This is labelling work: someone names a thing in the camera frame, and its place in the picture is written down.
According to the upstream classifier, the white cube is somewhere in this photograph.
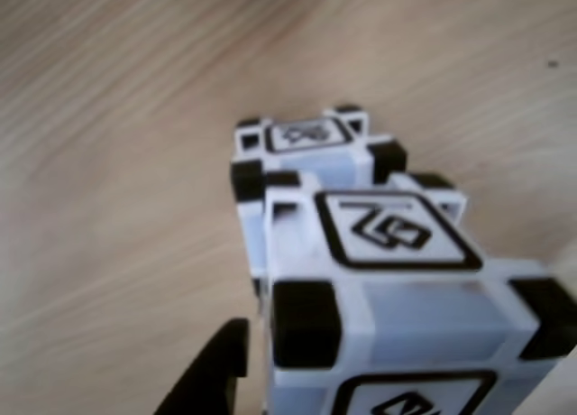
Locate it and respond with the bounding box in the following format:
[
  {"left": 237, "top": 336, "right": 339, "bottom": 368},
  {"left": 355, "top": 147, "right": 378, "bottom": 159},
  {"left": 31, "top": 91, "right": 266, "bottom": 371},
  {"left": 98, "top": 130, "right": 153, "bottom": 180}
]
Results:
[
  {"left": 263, "top": 171, "right": 577, "bottom": 415},
  {"left": 229, "top": 104, "right": 407, "bottom": 317}
]

